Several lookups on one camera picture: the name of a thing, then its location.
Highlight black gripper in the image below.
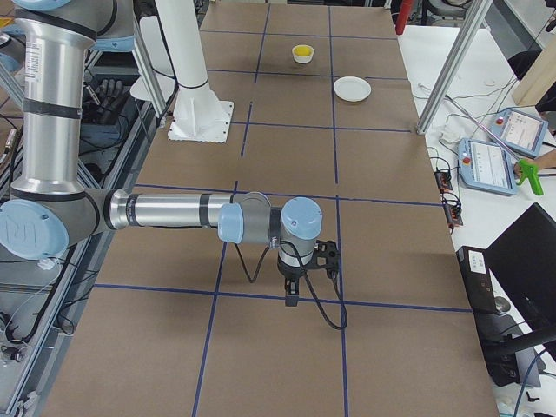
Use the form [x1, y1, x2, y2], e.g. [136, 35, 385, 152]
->
[278, 261, 310, 307]

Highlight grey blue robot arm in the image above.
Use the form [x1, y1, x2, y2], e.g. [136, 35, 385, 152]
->
[1, 1, 322, 307]

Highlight white plate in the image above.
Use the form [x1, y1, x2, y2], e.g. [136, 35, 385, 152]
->
[333, 76, 372, 103]

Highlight white bowl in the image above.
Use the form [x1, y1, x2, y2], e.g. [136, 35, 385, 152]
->
[291, 44, 315, 66]

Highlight brown paper table cover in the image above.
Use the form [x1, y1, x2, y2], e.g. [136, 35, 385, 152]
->
[45, 3, 500, 417]

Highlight black laptop on stand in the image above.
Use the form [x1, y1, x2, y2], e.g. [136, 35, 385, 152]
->
[456, 202, 555, 387]

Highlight near blue teach pendant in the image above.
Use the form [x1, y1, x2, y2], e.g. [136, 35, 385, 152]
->
[458, 138, 517, 196]

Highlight blue teach pendant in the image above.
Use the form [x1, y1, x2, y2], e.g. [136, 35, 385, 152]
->
[458, 138, 517, 196]
[490, 108, 548, 158]

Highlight metal reacher grabber tool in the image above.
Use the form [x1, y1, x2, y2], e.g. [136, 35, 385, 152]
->
[444, 94, 544, 195]

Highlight far blue teach pendant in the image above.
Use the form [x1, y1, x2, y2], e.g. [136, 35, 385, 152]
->
[490, 108, 548, 158]

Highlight red fire extinguisher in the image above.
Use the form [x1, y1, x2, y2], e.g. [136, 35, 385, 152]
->
[395, 0, 414, 36]

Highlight person in black shirt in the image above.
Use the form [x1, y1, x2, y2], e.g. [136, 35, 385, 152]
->
[530, 96, 556, 170]

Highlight wooden board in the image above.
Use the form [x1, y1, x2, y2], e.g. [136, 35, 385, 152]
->
[512, 36, 556, 106]

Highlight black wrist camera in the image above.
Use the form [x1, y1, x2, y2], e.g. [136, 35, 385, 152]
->
[311, 240, 341, 282]

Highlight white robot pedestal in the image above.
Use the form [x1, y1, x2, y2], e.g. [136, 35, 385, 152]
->
[156, 0, 234, 143]

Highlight aluminium frame post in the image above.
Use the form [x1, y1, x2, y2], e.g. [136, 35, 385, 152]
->
[416, 0, 493, 135]

